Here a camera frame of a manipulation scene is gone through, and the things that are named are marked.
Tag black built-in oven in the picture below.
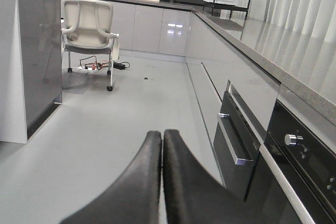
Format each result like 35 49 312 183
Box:
244 99 336 224

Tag black metal microwave stand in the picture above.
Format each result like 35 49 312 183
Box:
203 0 251 19

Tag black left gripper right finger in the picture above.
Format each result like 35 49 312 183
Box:
163 130 265 223

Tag grey base cabinets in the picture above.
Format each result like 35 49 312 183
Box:
112 2 280 136

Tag white power strip with cables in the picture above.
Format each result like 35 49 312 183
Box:
79 55 112 70

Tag white mesh office chair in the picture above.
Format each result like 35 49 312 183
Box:
61 0 120 91

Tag white vertical window blinds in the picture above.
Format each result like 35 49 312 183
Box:
249 0 335 42

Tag black power adapter brick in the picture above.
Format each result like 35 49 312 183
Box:
113 61 130 70

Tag black drawer with steel handle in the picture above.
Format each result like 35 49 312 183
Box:
213 83 260 201

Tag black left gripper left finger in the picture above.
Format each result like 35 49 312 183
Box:
62 131 162 223

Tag grey kitchen island cabinet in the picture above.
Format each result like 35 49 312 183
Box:
1 0 62 144

